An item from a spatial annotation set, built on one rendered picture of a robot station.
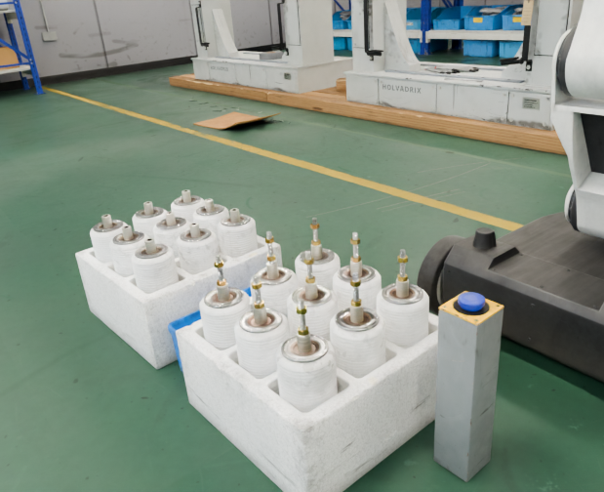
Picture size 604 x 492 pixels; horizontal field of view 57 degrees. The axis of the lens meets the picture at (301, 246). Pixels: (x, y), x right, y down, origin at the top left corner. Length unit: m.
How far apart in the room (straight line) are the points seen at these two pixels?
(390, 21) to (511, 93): 1.03
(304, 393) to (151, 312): 0.50
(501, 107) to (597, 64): 1.91
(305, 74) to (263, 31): 4.16
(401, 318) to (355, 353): 0.12
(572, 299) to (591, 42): 0.47
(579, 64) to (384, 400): 0.70
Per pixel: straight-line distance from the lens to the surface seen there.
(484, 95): 3.11
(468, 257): 1.31
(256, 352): 0.97
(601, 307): 1.18
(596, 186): 1.34
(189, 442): 1.16
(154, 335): 1.32
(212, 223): 1.49
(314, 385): 0.90
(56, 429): 1.29
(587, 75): 1.19
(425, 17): 6.78
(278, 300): 1.11
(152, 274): 1.30
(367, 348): 0.95
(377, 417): 1.00
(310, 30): 4.28
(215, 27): 5.44
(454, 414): 0.98
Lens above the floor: 0.77
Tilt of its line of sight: 25 degrees down
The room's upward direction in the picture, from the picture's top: 5 degrees counter-clockwise
